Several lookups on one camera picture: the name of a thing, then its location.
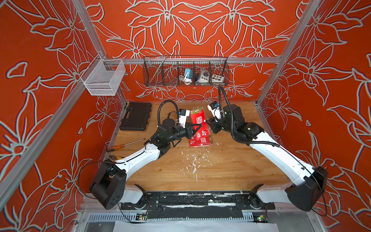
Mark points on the white grey device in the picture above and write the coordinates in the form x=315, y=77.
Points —
x=203, y=77

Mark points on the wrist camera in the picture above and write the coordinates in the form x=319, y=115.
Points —
x=183, y=115
x=215, y=108

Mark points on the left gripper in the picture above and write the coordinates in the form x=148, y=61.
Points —
x=189, y=131

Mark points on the white mesh basket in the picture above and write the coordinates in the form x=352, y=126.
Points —
x=99, y=81

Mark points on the orange handled screwdriver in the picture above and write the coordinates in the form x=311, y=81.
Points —
x=115, y=148

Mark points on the white dotted cube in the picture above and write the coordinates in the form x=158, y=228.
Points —
x=217, y=79

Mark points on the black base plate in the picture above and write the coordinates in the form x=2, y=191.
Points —
x=213, y=205

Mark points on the black tool case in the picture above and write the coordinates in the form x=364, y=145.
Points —
x=136, y=117

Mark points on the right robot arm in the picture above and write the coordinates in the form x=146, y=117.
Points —
x=306, y=184

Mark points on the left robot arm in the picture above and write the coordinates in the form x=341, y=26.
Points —
x=109, y=184

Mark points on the black wire basket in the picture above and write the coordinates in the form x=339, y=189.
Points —
x=176, y=70

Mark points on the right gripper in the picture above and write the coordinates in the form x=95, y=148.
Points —
x=213, y=123

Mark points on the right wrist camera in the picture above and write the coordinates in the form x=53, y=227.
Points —
x=215, y=108

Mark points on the blue white box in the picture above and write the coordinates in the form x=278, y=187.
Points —
x=188, y=74

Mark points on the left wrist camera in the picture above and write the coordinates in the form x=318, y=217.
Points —
x=183, y=115

